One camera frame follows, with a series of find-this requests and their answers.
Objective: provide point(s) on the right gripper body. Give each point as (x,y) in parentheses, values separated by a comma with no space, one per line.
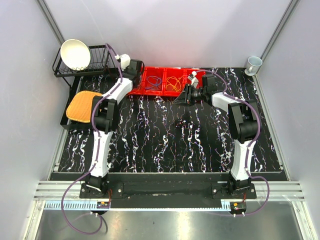
(194,95)

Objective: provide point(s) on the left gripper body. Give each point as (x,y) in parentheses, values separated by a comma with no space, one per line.
(125,71)

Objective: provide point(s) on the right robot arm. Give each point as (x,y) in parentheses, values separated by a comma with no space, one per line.
(243,121)

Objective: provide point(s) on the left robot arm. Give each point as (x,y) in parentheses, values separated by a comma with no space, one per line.
(105,120)

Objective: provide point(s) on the red bin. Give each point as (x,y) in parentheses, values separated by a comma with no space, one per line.
(139,89)
(153,81)
(200,74)
(174,81)

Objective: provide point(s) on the white bowl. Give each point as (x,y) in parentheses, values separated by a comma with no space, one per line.
(75,54)

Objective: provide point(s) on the light blue mug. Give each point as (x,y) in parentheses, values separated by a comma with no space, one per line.
(252,66)

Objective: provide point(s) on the woven bamboo tray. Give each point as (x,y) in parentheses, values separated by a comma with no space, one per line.
(80,108)

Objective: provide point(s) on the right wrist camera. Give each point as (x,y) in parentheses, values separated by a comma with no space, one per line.
(192,77)

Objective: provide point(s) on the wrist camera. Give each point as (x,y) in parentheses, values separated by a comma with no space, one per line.
(192,77)
(124,60)

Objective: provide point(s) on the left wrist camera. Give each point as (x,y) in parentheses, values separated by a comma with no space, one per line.
(124,60)

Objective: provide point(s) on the black wire dish rack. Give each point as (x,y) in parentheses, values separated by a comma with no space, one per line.
(100,74)

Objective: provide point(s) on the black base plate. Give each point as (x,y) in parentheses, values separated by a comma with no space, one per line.
(165,191)

